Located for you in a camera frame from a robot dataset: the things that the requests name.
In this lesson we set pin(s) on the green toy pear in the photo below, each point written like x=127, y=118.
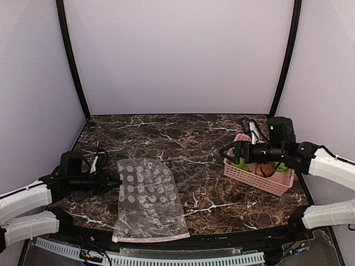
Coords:
x=241, y=165

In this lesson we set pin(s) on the white slotted cable duct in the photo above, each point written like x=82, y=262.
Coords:
x=142, y=257

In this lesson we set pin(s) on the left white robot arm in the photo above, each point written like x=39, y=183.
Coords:
x=73, y=174

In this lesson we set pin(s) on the black front table rail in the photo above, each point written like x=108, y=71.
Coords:
x=262, y=239

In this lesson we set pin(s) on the clear dotted zip bag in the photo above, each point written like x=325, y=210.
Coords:
x=149, y=207

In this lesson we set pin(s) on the right black frame post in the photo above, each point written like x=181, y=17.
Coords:
x=297, y=5

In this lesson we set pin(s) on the pink plastic basket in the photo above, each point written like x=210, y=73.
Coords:
x=277, y=184

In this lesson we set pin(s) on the black frame post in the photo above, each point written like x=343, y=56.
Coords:
x=297, y=5
x=63, y=23

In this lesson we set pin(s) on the brown toy potato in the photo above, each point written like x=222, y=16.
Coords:
x=265, y=169

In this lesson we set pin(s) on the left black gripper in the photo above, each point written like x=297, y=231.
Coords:
x=102, y=180

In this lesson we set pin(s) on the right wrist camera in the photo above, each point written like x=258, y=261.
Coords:
x=251, y=128

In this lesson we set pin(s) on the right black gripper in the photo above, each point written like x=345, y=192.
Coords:
x=244, y=152

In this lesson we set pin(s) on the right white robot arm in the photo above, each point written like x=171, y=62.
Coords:
x=306, y=158

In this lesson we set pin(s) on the left black frame post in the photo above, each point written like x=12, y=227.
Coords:
x=63, y=23

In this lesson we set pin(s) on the green toy guava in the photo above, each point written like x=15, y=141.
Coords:
x=280, y=167

